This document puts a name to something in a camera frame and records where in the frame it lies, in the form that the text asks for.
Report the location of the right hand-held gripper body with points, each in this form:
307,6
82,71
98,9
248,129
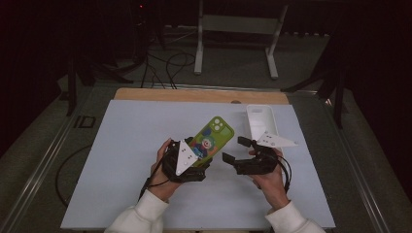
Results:
268,139

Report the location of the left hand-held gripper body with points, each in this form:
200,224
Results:
184,158

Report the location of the white plastic bin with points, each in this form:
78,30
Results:
260,119

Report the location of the green cartoon phone case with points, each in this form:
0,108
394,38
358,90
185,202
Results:
213,132

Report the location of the person's left hand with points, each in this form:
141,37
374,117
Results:
160,184

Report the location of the person's right hand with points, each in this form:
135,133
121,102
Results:
273,187

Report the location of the pale blue table mat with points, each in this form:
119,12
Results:
129,136

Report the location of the black metal stand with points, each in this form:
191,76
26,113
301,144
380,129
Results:
339,103
72,93

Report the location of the white metal stand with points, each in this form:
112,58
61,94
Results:
239,24

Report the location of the metal floor rail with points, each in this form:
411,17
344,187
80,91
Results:
356,171
42,161

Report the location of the black floor bracket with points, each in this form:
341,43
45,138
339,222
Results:
75,122

